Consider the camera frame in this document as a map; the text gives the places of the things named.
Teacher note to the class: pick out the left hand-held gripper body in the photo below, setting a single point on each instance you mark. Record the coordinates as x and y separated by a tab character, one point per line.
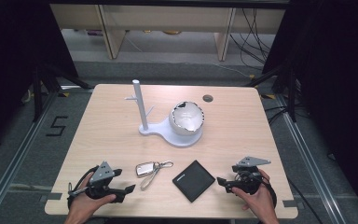
103	174

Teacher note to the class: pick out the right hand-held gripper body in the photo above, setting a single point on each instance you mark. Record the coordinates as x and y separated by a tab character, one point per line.
248	174

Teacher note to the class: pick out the person's right hand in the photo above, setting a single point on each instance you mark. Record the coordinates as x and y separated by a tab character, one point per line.
261	203

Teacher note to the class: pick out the person's left hand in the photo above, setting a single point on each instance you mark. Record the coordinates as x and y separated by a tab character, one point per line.
82	207

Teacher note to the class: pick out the black wallet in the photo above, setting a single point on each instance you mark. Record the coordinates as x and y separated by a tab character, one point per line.
193	180

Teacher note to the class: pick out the round grey table grommet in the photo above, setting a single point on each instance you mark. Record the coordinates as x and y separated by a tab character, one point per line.
208	98

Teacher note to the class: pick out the black metal stand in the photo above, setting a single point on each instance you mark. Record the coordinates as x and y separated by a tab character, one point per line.
292	93
38	93

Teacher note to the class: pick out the black curtain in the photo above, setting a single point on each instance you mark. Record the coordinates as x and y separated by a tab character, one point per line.
338	77
12	62

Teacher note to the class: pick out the beige wooden desk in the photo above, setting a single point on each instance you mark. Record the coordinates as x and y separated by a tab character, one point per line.
167	18

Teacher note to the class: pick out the white stand with branched post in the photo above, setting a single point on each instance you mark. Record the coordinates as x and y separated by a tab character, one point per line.
143	115

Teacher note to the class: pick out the aluminium floor rail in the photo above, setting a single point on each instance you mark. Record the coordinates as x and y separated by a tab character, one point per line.
310	161
15	158

